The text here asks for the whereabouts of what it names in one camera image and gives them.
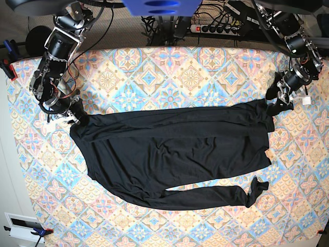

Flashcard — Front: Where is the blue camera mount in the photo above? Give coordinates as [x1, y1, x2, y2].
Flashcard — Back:
[122, 0, 202, 17]

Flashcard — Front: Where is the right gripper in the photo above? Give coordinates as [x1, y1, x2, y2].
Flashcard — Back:
[44, 99, 89, 126]

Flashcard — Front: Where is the blue clamp bottom left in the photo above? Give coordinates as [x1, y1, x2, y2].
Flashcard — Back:
[4, 226, 53, 238]

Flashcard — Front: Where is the black clamp bottom right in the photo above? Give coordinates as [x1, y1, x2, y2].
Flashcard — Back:
[317, 230, 328, 235]

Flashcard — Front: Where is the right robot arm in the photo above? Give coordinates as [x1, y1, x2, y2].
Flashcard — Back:
[29, 2, 96, 126]

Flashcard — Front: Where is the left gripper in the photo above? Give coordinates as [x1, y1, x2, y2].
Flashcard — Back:
[265, 72, 312, 116]

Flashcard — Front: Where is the black round stool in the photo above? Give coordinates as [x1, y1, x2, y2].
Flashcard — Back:
[25, 26, 51, 57]

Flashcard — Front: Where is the red blue clamp top left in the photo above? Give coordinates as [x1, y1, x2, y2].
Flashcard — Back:
[1, 40, 20, 81]

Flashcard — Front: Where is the white wall vent box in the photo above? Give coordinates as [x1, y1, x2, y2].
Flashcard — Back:
[5, 212, 43, 246]

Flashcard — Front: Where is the white power strip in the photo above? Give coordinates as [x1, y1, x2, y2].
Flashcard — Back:
[191, 23, 258, 36]

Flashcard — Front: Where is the patterned colourful tablecloth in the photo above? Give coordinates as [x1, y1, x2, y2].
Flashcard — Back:
[1, 47, 328, 246]

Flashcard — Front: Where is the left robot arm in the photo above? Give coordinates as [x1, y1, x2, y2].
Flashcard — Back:
[252, 1, 323, 116]

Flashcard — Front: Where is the black t-shirt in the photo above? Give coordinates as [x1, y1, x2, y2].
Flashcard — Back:
[70, 99, 275, 210]

